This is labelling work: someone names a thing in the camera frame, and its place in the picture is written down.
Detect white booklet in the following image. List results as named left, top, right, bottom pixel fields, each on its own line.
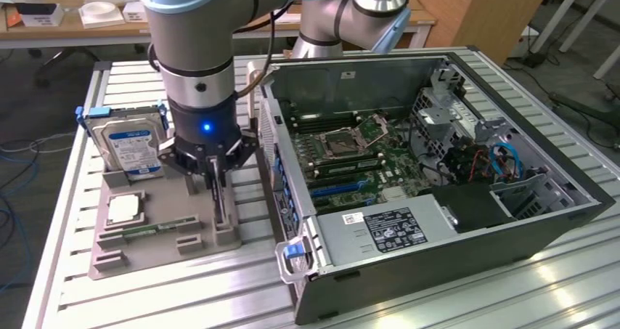
left=276, top=4, right=304, bottom=25

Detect black expansion slot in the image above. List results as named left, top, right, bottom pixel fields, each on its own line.
left=309, top=169, right=383, bottom=185

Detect white boxes on desk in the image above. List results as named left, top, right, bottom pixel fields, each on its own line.
left=79, top=1, right=125, bottom=29

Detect blue expansion slot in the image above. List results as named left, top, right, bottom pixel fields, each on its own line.
left=308, top=181, right=372, bottom=201

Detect wooden cabinet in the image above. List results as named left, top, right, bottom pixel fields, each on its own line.
left=405, top=0, right=556, bottom=65

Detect grey parts rack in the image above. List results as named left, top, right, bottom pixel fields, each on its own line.
left=87, top=127, right=243, bottom=281

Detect white table frame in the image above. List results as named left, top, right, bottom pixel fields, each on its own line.
left=529, top=0, right=620, bottom=79

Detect blue wire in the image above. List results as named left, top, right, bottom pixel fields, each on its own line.
left=488, top=143, right=524, bottom=181

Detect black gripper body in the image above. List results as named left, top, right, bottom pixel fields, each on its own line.
left=168, top=94, right=243, bottom=174

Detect small white box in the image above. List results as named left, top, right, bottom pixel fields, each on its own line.
left=121, top=0, right=149, bottom=24

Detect CPU socket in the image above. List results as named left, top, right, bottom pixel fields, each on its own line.
left=317, top=127, right=369, bottom=161

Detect grey disk bay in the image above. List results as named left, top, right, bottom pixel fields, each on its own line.
left=488, top=172, right=583, bottom=221

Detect white box with black lid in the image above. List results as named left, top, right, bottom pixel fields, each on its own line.
left=13, top=2, right=65, bottom=28

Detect green motherboard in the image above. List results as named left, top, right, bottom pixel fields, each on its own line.
left=289, top=110, right=427, bottom=214

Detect black power adapter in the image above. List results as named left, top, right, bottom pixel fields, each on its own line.
left=523, top=52, right=551, bottom=68

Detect silver CPU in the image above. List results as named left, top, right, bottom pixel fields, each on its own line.
left=107, top=195, right=144, bottom=223

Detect metal socket cover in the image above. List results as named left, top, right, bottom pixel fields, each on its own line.
left=356, top=113, right=392, bottom=148

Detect wooden desk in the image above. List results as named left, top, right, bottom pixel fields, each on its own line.
left=0, top=0, right=437, bottom=60

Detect metal disk bay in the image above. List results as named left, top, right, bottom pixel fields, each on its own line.
left=411, top=62, right=485, bottom=152

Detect black wire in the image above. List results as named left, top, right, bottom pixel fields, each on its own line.
left=409, top=121, right=452, bottom=184

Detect grey power supply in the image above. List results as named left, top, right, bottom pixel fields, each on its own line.
left=309, top=194, right=459, bottom=268

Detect orange wire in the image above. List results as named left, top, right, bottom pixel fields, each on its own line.
left=472, top=150, right=487, bottom=181

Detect green RAM stick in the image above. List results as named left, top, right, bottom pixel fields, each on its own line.
left=123, top=218, right=183, bottom=237
left=313, top=156, right=384, bottom=176

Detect silver chipset heatsink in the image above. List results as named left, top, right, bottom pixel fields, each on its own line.
left=381, top=186, right=413, bottom=202

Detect blue floor cable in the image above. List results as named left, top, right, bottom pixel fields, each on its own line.
left=0, top=150, right=40, bottom=293

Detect black open PC case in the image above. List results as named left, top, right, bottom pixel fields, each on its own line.
left=247, top=51, right=617, bottom=325

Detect black graphics card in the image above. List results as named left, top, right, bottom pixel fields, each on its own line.
left=211, top=168, right=233, bottom=232

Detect hard disk with blue caddy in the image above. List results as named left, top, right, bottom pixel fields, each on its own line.
left=76, top=99, right=171, bottom=181

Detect black office chair base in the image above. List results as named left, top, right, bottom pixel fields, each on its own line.
left=27, top=44, right=149, bottom=89

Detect black floor stand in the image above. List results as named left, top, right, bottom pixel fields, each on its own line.
left=549, top=85, right=620, bottom=126

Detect white floor cable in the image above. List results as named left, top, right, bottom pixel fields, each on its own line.
left=0, top=131, right=79, bottom=156

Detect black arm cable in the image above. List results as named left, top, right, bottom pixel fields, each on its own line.
left=235, top=9, right=279, bottom=97

